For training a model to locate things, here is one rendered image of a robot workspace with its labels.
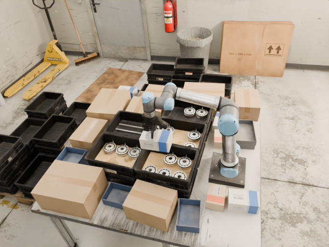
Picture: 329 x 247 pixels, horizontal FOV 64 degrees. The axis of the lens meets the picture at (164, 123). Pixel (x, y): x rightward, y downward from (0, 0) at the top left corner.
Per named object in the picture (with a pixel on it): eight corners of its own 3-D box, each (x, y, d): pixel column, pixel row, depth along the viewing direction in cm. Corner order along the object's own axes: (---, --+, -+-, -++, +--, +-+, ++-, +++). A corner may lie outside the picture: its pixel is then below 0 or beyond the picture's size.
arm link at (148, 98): (152, 99, 152) (138, 97, 154) (154, 113, 159) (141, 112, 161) (156, 91, 158) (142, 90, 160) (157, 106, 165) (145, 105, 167)
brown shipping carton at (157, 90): (176, 99, 281) (176, 86, 270) (171, 111, 265) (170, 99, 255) (150, 96, 289) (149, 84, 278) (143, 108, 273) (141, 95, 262)
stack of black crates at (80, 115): (81, 121, 353) (73, 101, 331) (101, 124, 345) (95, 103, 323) (65, 142, 324) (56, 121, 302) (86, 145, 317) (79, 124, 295)
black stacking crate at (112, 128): (161, 127, 232) (160, 116, 225) (150, 150, 211) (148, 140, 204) (121, 120, 243) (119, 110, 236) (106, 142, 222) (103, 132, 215)
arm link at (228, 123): (239, 164, 189) (239, 104, 153) (238, 181, 178) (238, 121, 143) (222, 162, 192) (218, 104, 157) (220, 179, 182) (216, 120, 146)
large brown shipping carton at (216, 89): (223, 99, 274) (224, 83, 261) (222, 118, 252) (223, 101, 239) (185, 97, 282) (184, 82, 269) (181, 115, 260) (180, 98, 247)
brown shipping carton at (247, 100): (233, 101, 271) (234, 88, 261) (255, 102, 267) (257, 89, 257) (233, 120, 249) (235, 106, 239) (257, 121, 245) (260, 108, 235)
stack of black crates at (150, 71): (178, 84, 406) (177, 64, 384) (174, 95, 384) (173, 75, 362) (153, 82, 415) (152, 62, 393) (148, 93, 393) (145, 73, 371)
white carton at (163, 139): (173, 140, 185) (172, 131, 179) (168, 152, 176) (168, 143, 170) (146, 136, 189) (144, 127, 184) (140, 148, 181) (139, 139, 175)
